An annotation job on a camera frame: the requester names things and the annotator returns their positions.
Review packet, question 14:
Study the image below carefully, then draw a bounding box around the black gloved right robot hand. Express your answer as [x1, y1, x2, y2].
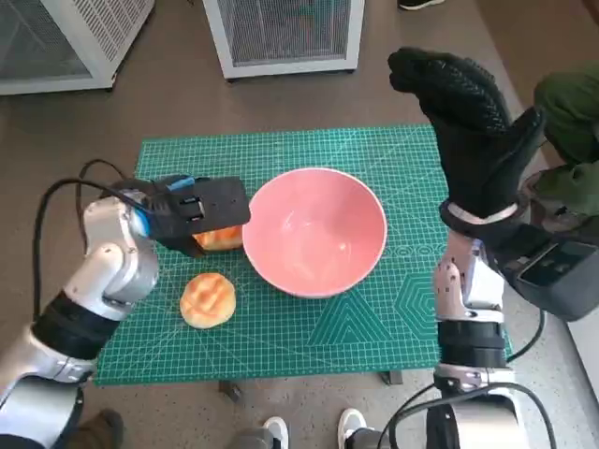
[387, 46, 547, 221]

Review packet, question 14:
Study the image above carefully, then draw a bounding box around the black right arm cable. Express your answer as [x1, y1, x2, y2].
[381, 381, 558, 449]

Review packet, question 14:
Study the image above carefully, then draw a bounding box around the white side table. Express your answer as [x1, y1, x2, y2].
[563, 320, 599, 403]

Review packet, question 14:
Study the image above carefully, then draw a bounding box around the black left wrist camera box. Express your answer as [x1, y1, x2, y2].
[149, 176, 252, 239]

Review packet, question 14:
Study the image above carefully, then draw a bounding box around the large white mesh cabinet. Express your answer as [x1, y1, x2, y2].
[0, 0, 156, 97]

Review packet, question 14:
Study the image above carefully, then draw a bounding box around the rectangular striped toy bread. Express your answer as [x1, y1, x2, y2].
[194, 226, 244, 252]

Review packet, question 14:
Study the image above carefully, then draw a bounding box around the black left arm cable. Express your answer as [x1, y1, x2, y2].
[31, 158, 158, 324]

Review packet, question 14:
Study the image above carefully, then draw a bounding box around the pink bowl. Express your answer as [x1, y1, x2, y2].
[241, 167, 388, 300]

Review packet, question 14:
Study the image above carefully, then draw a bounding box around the small white mesh cabinet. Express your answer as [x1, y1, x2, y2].
[201, 0, 367, 80]

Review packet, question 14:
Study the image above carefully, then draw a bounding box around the white shoe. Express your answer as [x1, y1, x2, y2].
[337, 407, 369, 449]
[261, 415, 290, 449]

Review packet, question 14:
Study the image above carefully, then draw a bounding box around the thin black camera cable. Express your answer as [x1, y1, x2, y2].
[507, 308, 547, 364]

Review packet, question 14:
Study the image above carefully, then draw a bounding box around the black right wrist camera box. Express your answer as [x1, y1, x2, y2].
[490, 205, 599, 323]

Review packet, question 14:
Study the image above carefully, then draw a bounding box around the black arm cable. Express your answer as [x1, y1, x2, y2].
[381, 381, 558, 449]
[31, 158, 158, 324]

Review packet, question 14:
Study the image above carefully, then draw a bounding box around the grey leg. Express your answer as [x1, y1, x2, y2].
[348, 426, 393, 449]

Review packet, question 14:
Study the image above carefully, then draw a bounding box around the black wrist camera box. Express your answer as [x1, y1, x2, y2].
[149, 176, 252, 239]
[490, 205, 599, 323]

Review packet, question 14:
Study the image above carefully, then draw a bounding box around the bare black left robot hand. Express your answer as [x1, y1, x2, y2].
[148, 174, 208, 259]

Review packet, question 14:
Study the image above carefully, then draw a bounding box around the green cutting mat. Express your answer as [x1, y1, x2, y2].
[93, 123, 515, 387]

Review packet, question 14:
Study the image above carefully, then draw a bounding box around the round toy bread bun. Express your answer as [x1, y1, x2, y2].
[180, 273, 237, 330]

